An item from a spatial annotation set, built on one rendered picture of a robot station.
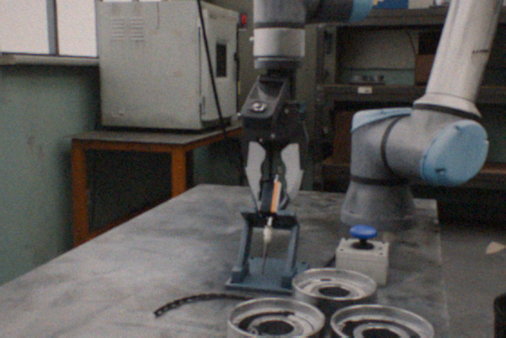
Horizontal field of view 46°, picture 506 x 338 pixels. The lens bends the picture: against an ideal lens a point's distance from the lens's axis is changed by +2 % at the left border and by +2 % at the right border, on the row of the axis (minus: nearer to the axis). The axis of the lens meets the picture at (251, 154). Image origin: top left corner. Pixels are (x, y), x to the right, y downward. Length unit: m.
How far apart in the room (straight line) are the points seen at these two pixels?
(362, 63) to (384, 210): 3.55
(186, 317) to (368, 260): 0.28
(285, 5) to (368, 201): 0.47
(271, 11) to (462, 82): 0.39
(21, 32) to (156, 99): 0.68
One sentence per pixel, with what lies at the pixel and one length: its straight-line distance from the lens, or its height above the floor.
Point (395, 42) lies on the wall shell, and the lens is 4.65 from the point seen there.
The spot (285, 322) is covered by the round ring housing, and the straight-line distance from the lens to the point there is 0.68.
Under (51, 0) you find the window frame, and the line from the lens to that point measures 3.12.
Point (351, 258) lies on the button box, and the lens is 0.87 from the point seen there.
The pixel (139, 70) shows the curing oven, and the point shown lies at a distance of 3.01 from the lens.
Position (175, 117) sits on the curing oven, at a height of 0.87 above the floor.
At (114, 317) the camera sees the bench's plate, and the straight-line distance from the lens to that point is 0.77.
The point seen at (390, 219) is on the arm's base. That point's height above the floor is 0.82.
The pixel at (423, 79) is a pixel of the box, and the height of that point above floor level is 1.04.
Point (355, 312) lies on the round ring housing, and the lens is 0.70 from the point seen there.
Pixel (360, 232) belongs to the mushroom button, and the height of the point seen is 0.87.
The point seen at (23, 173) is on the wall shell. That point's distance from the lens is 2.83.
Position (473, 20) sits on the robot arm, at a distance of 1.11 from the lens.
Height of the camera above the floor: 1.10
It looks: 8 degrees down
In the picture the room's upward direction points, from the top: 1 degrees clockwise
